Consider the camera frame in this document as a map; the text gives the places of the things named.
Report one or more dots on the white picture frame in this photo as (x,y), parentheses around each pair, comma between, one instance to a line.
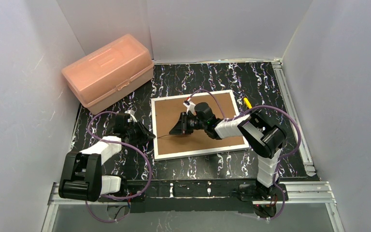
(165,113)

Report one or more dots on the aluminium rail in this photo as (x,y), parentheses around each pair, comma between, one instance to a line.
(290,109)
(294,191)

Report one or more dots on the translucent orange plastic box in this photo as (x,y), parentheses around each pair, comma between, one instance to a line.
(107,75)

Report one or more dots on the aluminium front rail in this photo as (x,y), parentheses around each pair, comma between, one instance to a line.
(294,191)

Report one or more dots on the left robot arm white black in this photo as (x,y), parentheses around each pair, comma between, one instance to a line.
(82,177)

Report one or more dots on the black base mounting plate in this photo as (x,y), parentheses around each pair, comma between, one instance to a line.
(268,202)

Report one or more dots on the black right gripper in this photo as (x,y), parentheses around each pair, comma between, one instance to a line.
(185,123)

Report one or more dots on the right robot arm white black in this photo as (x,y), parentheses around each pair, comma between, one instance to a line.
(264,137)

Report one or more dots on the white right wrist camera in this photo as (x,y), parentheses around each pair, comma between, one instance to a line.
(190,106)

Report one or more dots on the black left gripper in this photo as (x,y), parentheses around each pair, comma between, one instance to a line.
(136,130)

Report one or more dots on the aluminium right side rail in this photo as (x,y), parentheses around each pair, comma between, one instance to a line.
(290,109)

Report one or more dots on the yellow handled screwdriver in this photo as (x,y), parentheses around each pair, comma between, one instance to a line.
(247,103)

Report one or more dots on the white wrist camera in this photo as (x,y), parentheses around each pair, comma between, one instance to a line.
(132,115)
(190,106)

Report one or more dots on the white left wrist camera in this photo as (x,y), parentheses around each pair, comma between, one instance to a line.
(132,115)

